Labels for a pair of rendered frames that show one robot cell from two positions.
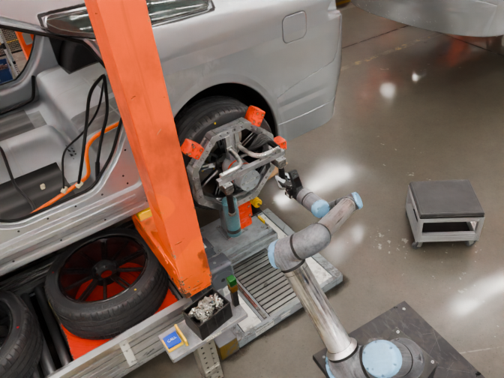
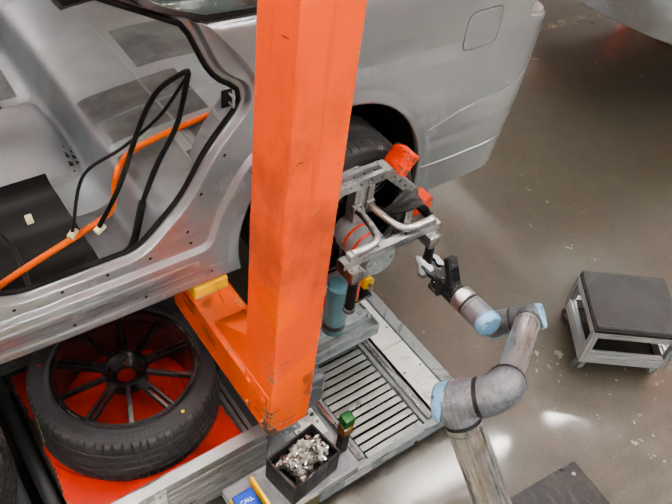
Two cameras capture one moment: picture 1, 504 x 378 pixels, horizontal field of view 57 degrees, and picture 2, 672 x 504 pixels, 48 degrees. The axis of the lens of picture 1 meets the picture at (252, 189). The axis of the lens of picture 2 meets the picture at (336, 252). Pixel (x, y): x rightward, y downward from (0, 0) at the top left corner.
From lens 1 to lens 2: 0.67 m
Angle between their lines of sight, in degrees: 11
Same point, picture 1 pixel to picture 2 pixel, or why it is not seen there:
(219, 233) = not seen: hidden behind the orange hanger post
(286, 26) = (472, 26)
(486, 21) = not seen: outside the picture
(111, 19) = (310, 52)
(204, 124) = not seen: hidden behind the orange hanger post
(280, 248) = (454, 398)
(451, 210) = (641, 325)
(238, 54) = (398, 63)
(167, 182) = (301, 281)
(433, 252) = (598, 377)
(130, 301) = (175, 429)
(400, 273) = (552, 405)
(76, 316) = (87, 447)
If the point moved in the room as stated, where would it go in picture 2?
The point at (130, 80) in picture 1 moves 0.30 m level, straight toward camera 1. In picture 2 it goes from (304, 140) to (352, 234)
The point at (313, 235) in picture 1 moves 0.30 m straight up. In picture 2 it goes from (508, 387) to (540, 318)
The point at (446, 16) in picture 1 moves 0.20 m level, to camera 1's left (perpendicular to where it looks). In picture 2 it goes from (659, 14) to (625, 12)
